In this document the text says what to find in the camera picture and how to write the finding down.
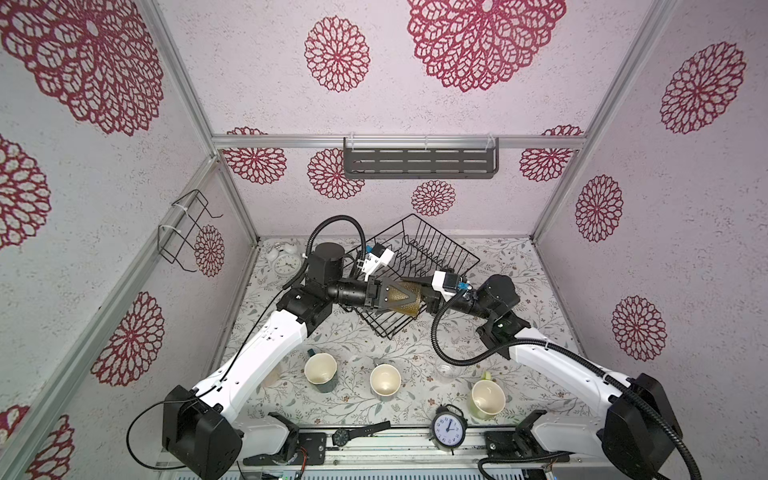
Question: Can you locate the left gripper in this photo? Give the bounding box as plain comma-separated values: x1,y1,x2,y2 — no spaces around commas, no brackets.
328,275,417,317

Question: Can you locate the amber glass cup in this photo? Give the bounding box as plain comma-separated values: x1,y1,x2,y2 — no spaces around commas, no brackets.
383,291,421,317

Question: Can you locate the clear glass cup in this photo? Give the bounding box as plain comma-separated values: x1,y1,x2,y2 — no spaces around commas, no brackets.
434,360,462,383

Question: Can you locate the dark green mug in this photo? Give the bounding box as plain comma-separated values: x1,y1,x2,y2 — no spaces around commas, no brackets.
304,349,338,393

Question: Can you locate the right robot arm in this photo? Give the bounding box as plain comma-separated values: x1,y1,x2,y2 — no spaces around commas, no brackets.
397,271,701,479

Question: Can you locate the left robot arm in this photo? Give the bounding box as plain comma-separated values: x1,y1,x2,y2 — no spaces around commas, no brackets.
161,242,431,479

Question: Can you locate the cream cup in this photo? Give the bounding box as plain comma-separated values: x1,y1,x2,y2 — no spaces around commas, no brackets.
369,364,402,401

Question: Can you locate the light green mug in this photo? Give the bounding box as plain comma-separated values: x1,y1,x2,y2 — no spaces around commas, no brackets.
468,372,506,421

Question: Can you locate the black alarm clock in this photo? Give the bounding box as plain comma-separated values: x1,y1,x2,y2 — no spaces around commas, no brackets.
429,404,468,454

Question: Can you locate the black wristwatch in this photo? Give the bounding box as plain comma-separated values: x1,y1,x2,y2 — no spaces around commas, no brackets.
331,421,392,448

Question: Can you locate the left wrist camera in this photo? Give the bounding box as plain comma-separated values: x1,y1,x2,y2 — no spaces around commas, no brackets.
360,243,395,281

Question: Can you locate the black wire dish rack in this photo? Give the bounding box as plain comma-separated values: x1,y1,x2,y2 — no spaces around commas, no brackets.
353,214,480,340

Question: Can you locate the grey wall shelf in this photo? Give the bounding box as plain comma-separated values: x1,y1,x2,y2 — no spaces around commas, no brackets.
342,137,499,180

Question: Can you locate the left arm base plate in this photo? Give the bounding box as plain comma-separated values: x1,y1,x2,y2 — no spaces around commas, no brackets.
241,431,328,467

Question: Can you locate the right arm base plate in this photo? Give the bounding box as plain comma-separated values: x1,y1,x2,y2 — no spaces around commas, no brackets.
484,430,571,464

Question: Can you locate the black wire wall basket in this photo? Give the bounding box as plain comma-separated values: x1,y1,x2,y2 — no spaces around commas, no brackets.
156,189,225,278

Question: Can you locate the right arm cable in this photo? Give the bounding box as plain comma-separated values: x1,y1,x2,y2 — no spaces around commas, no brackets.
429,290,703,480

